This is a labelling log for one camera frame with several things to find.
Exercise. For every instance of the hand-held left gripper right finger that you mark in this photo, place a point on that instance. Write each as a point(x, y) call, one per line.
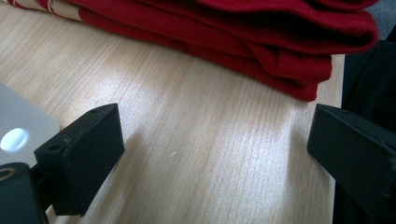
point(355, 152)

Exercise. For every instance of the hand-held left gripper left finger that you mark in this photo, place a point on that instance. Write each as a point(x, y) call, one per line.
point(81, 161)

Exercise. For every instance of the red and cream garment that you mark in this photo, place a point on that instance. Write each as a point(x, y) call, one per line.
point(236, 34)

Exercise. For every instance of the grey glossy flat object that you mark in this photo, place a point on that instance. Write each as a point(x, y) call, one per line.
point(18, 124)

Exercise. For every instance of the dark cloth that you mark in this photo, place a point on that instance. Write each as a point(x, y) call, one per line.
point(369, 77)

